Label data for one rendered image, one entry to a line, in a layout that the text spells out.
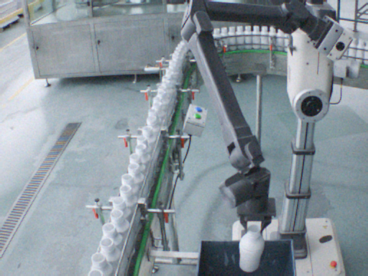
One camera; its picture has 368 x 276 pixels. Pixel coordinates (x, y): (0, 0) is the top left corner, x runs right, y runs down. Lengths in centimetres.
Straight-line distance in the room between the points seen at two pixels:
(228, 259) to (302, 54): 81
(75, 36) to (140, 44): 85
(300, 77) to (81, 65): 382
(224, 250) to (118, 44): 377
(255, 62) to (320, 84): 134
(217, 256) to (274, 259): 20
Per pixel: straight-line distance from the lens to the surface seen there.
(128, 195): 122
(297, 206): 200
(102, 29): 484
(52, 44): 514
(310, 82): 160
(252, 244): 110
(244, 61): 289
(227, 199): 94
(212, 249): 136
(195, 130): 168
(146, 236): 130
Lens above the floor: 190
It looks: 31 degrees down
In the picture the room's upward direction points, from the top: 4 degrees counter-clockwise
